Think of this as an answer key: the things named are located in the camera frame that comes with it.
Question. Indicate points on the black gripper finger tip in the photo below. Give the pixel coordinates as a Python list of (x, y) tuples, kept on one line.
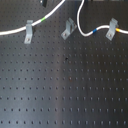
[(44, 3)]

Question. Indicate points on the left grey cable clip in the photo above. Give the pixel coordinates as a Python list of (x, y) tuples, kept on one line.
[(29, 32)]

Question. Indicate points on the grey cable clip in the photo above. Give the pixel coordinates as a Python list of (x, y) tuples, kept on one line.
[(70, 28), (29, 32), (112, 29)]

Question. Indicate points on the middle grey cable clip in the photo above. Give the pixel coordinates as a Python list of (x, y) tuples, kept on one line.
[(70, 28)]

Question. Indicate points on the right grey cable clip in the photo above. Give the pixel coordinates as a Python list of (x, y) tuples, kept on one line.
[(112, 29)]

